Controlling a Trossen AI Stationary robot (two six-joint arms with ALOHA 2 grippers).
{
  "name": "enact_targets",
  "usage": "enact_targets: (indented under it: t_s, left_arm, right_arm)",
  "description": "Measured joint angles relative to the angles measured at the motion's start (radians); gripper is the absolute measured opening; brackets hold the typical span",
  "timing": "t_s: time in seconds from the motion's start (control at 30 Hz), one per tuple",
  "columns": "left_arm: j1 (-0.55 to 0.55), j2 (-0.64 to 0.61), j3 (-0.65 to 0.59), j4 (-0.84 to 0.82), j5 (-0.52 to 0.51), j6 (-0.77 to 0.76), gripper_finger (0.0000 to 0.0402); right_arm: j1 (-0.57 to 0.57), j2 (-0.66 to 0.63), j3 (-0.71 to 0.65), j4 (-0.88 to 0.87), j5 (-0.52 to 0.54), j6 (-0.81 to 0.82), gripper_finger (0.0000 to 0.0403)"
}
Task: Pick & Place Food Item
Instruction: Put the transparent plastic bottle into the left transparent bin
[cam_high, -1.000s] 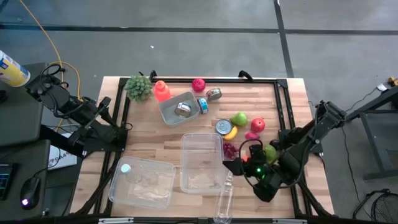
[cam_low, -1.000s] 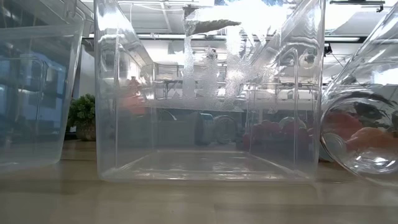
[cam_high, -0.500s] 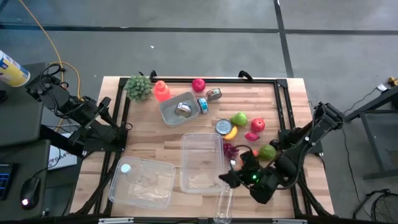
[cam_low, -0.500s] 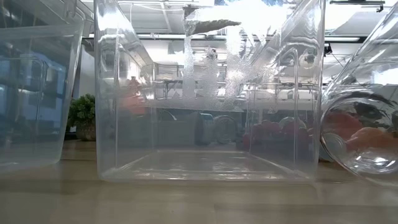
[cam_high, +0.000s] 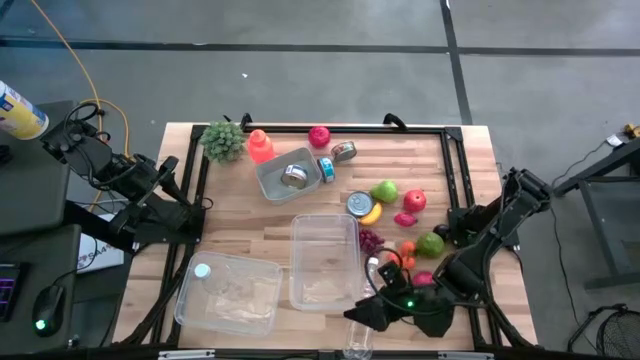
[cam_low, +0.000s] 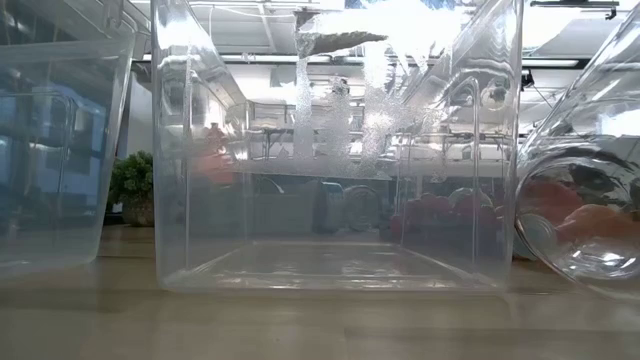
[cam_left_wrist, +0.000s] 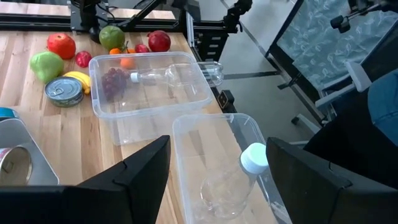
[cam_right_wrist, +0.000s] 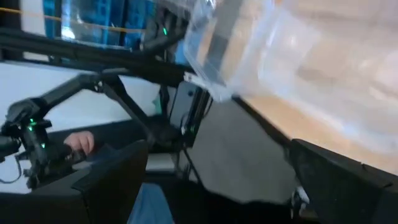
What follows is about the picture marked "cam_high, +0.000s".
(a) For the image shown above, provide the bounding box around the pale blue round object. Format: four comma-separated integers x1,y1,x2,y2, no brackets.
192,262,247,302

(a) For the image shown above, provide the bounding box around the clear plastic container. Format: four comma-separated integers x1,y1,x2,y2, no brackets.
173,250,285,338
288,212,362,313

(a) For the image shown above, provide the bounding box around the backlit black keyboard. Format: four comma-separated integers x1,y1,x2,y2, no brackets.
0,261,23,324

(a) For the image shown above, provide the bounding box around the green pear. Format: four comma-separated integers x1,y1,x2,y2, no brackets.
369,179,400,205

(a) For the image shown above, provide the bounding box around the dark green apple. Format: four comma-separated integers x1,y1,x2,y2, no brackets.
415,231,447,260

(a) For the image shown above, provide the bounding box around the black side table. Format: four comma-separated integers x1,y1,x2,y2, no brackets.
551,136,640,292

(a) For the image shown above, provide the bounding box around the artificial green plant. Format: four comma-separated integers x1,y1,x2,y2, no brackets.
199,120,247,164

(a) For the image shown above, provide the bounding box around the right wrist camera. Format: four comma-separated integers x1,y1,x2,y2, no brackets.
377,259,409,291

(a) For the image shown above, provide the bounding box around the orange tomato cluster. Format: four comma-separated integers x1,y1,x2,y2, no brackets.
386,240,418,272

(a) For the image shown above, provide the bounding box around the blue label tin can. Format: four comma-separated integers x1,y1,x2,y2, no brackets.
316,156,337,185

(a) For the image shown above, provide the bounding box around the orange plastic bottle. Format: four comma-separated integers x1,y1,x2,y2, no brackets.
246,128,277,166

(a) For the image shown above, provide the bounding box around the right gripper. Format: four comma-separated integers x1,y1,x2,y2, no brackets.
343,283,456,339

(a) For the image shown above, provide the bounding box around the purple grape bunch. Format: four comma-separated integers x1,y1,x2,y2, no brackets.
358,227,387,257

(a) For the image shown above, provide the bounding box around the black wire fan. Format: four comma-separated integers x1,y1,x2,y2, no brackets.
566,303,640,360

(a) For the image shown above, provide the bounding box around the pointed magenta fruit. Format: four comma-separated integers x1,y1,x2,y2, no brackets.
392,211,419,229

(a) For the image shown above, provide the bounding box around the black desk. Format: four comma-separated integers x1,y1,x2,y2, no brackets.
0,99,82,238

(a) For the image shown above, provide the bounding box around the yellow wipes canister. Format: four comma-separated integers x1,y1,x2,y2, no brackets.
0,79,51,142

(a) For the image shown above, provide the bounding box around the grey plastic bin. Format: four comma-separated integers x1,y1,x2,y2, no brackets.
255,146,324,206

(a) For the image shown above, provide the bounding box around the black computer mouse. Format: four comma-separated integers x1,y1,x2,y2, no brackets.
31,284,67,338

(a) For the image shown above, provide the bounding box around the silver metal bracket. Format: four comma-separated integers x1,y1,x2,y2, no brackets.
436,350,496,360
158,349,217,360

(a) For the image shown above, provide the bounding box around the white printed sheet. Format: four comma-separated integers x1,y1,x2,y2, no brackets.
76,231,126,276

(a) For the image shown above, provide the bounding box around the black keyboard shelf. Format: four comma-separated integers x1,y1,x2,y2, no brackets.
0,223,83,358

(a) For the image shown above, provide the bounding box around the small silver tin can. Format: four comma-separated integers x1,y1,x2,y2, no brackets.
280,163,310,191

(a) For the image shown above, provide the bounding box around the round magenta fruit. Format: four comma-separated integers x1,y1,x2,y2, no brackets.
410,270,437,289

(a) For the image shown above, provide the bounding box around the yellow banana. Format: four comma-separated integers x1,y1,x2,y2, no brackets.
358,201,385,227

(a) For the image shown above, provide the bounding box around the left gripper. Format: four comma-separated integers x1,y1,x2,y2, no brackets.
109,157,200,244

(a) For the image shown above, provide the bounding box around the black table frame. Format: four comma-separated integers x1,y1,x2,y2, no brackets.
113,122,539,360

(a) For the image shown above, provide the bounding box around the green label tin can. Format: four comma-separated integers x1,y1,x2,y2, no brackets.
330,140,359,164

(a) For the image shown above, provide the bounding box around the wide silver tin can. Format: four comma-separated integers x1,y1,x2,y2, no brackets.
345,190,376,219

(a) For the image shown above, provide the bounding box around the yellow cable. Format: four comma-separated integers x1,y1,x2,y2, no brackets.
29,0,132,161

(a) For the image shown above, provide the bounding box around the red orange apple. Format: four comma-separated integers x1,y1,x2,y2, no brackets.
402,188,428,214

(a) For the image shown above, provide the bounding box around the clear plastic bottle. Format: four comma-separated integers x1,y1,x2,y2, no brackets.
343,256,382,360

